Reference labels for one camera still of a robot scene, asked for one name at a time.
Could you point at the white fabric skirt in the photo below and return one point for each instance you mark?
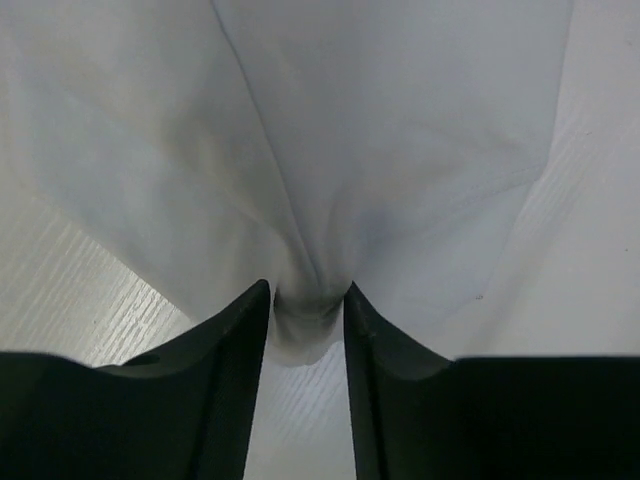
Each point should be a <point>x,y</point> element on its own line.
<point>316,144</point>

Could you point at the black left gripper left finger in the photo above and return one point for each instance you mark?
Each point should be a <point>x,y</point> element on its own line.
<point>182,410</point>

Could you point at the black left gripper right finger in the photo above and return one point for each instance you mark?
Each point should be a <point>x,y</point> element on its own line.
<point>418,415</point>

